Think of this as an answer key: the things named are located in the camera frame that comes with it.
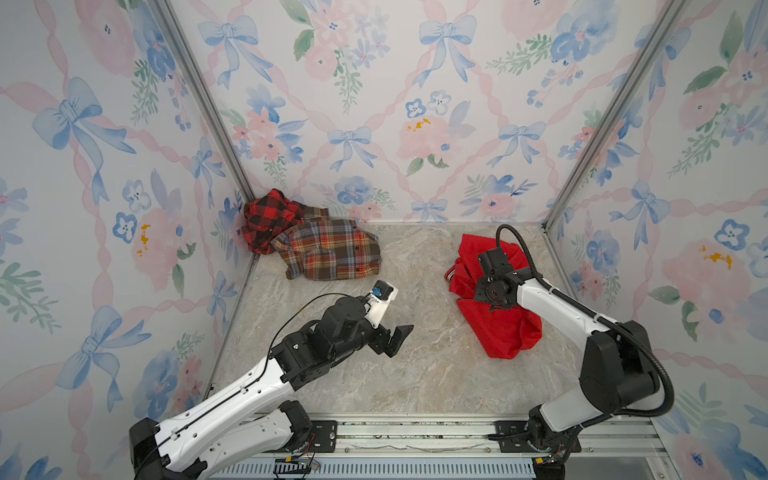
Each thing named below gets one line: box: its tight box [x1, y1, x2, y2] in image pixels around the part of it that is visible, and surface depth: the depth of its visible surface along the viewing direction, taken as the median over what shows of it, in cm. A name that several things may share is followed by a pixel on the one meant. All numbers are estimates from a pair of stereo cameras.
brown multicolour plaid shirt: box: [271, 201, 382, 281], surface depth 102 cm
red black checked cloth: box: [241, 188, 306, 255], surface depth 109 cm
